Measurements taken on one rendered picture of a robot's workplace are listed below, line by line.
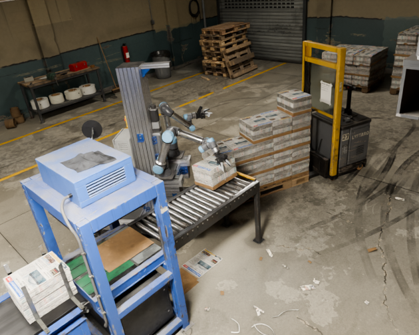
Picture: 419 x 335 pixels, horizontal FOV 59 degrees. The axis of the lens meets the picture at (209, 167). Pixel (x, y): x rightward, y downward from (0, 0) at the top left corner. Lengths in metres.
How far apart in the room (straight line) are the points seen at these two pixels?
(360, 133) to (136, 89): 3.15
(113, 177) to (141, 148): 1.75
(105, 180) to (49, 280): 0.82
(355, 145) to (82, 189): 4.06
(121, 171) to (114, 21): 8.76
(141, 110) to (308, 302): 2.60
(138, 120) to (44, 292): 2.10
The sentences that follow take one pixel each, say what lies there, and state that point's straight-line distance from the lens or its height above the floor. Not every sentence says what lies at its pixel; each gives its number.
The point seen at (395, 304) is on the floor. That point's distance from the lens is 3.99.
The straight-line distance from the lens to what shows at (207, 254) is 4.33.
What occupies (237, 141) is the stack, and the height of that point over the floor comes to 0.83.
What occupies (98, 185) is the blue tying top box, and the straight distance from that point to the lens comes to 2.62.
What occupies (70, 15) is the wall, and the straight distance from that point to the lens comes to 10.60.
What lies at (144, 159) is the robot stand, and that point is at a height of 0.95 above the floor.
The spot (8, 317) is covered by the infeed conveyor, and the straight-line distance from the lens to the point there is 3.22.
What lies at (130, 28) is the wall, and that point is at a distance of 11.49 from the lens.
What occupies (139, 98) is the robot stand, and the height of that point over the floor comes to 1.70.
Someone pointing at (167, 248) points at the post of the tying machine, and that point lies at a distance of 3.00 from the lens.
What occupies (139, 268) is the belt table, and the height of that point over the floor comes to 0.79.
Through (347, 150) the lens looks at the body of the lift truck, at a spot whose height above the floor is 0.41.
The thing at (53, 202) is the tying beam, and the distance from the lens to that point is 2.79.
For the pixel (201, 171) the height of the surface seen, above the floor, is 1.02.
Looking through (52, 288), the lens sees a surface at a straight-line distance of 3.00.
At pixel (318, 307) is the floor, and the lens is 3.82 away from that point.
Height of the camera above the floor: 2.88
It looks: 29 degrees down
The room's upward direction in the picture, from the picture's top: 6 degrees counter-clockwise
